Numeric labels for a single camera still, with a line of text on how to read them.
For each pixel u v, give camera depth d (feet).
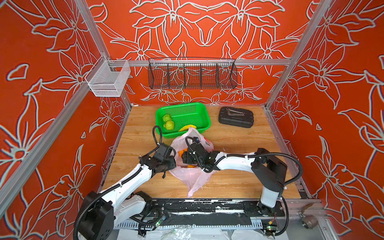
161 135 2.20
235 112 3.52
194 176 2.49
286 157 1.40
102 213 1.28
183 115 3.74
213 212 2.39
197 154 2.15
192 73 3.19
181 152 2.84
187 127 3.46
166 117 3.40
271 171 1.53
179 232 2.23
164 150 2.12
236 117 3.39
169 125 3.30
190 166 2.62
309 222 2.17
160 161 2.07
